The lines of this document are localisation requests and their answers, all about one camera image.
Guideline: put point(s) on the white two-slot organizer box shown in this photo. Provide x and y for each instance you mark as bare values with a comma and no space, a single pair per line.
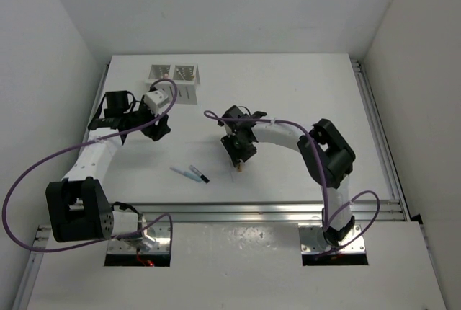
187,90

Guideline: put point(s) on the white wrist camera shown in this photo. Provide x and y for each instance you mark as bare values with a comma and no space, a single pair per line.
228,130
155,101

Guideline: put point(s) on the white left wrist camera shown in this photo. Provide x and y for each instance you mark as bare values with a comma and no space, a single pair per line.
155,101

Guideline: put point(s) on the aluminium rail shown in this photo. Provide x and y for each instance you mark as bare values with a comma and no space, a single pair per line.
378,133
259,212

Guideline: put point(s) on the metal base plate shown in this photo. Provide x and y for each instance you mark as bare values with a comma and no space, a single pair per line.
153,241
313,242

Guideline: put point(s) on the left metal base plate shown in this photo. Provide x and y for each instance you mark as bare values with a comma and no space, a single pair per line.
153,241

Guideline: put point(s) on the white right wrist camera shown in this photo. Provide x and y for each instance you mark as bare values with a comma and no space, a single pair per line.
228,130

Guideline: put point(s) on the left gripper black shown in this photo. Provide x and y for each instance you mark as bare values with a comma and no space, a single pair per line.
155,132

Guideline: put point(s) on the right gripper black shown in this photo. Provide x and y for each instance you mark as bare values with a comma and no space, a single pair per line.
238,155

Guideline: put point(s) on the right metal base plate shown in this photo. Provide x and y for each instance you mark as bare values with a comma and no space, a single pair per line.
313,242

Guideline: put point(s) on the aluminium right side rail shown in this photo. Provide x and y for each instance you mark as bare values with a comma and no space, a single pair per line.
378,133

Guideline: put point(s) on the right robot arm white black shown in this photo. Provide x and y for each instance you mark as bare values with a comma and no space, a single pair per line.
327,156

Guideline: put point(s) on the silver black-capped makeup pen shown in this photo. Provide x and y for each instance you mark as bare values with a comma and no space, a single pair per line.
198,173

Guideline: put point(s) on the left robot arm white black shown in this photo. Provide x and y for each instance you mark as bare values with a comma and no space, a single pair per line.
78,208

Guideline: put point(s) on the white light-blue makeup pen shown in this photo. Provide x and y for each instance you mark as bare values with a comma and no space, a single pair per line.
189,175

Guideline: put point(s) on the aluminium front rail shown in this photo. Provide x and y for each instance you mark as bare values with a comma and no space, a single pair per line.
259,212

